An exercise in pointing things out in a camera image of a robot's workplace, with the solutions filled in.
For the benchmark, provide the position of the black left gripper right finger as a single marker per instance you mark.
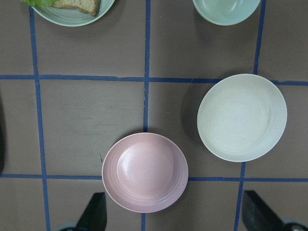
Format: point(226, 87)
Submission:
point(257, 215)

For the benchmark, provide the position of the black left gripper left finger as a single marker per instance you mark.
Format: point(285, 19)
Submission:
point(94, 216)

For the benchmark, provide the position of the pink plate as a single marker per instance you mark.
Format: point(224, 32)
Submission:
point(145, 172)

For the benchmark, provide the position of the cream white plate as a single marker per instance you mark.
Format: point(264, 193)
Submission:
point(242, 117)

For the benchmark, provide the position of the green plate with food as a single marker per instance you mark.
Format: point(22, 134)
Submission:
point(67, 15)

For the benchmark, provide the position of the mint green bowl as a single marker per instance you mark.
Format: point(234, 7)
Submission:
point(225, 12)

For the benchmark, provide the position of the bread slice on plate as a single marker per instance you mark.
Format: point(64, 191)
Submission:
point(90, 7)

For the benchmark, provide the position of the green lettuce leaf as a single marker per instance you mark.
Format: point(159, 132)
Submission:
point(38, 3)

